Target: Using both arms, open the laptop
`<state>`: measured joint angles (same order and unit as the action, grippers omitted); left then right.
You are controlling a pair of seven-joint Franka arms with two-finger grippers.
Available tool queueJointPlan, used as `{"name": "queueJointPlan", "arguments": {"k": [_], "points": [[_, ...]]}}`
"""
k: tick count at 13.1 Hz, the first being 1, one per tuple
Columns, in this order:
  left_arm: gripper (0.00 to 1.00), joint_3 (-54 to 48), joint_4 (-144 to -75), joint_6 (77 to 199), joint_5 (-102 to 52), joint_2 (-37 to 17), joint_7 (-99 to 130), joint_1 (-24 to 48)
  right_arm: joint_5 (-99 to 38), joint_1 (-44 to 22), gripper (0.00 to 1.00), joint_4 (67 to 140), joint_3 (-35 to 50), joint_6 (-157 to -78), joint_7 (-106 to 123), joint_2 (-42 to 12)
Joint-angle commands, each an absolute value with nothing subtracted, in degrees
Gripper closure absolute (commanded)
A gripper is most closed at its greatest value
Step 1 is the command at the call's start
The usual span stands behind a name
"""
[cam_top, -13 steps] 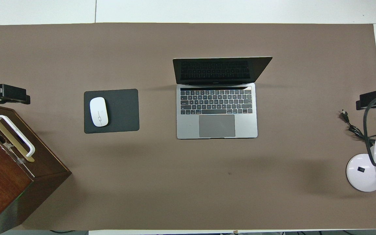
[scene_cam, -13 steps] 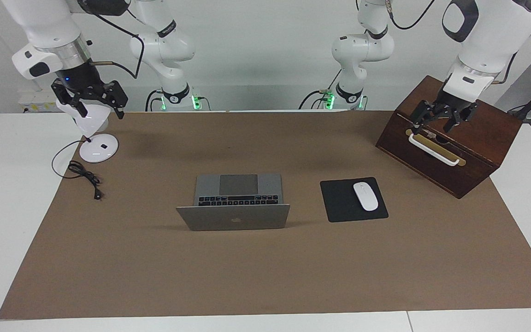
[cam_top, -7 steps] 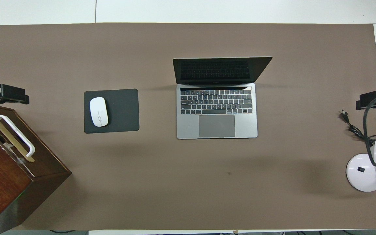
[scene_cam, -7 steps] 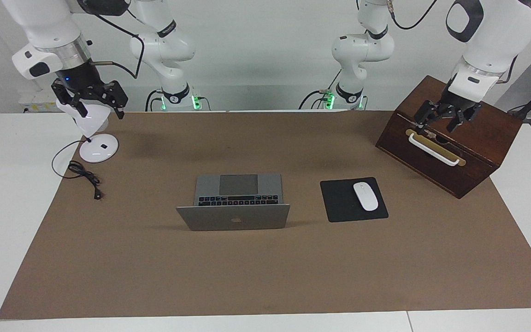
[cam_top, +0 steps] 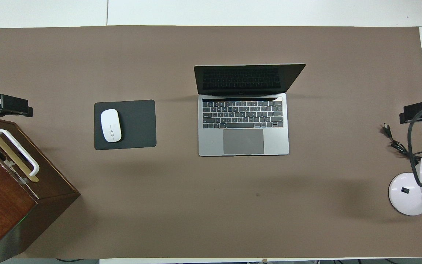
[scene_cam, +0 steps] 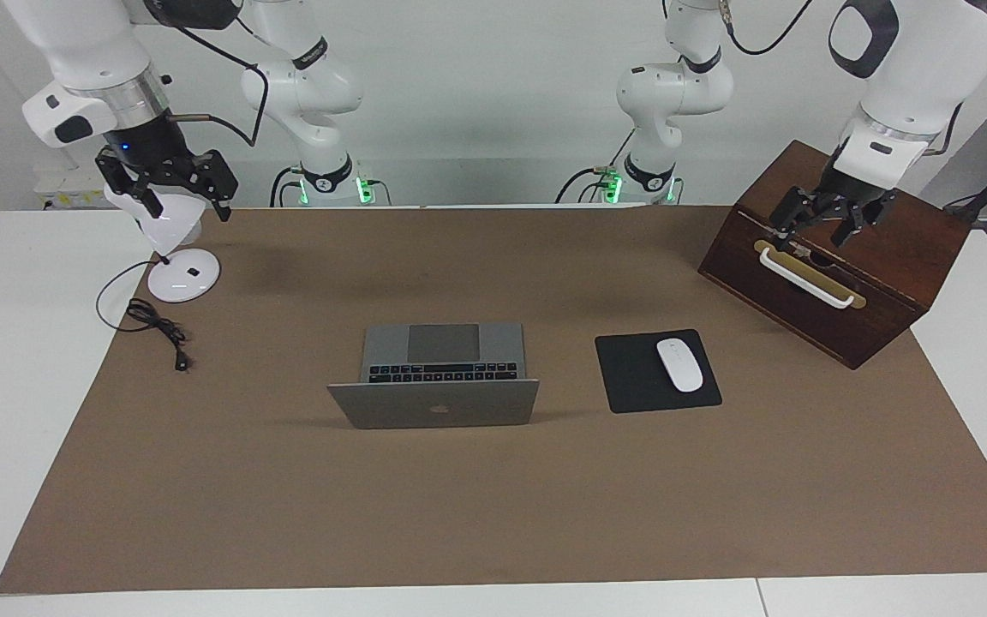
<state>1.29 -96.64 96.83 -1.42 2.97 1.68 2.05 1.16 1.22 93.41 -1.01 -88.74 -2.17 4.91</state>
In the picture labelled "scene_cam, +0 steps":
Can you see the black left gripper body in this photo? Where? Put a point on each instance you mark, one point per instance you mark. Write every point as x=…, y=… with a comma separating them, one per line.
x=845, y=193

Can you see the dark brown wooden box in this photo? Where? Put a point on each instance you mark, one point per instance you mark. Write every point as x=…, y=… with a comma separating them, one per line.
x=853, y=283

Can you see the white desk lamp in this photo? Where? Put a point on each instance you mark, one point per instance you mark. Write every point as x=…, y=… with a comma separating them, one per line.
x=181, y=278

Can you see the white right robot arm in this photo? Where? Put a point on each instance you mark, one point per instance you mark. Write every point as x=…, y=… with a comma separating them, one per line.
x=82, y=43

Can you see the black mouse pad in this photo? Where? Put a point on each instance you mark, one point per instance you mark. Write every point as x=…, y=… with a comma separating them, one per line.
x=631, y=381

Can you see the silver Apple laptop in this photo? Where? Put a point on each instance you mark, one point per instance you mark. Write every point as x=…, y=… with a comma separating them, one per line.
x=438, y=407

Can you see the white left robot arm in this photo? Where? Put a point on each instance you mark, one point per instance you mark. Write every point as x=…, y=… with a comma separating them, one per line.
x=922, y=68

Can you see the white power strip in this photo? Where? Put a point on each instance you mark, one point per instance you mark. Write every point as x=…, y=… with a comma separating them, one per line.
x=65, y=193

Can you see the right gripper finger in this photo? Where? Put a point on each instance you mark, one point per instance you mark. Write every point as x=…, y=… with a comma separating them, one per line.
x=144, y=195
x=221, y=184

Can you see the white computer mouse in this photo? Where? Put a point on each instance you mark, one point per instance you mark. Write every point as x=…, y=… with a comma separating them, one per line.
x=680, y=364

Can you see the brown table mat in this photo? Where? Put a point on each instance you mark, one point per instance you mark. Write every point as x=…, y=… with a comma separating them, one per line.
x=493, y=497

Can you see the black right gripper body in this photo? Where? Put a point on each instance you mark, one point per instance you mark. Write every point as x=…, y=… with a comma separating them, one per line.
x=151, y=154

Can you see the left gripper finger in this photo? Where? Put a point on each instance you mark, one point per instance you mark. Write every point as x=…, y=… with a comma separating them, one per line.
x=869, y=218
x=792, y=212

